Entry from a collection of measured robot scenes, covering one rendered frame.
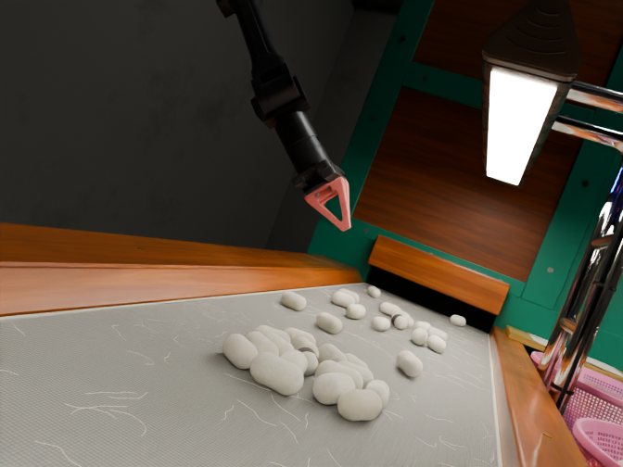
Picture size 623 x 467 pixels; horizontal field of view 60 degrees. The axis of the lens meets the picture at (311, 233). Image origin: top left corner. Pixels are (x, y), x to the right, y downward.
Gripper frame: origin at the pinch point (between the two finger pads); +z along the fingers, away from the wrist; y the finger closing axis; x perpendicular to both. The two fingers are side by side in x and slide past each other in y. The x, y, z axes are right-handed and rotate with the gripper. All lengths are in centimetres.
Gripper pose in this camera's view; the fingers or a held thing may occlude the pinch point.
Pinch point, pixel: (344, 224)
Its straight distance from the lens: 84.1
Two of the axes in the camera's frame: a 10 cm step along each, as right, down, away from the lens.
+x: -8.4, 4.9, 2.3
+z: 4.4, 8.7, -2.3
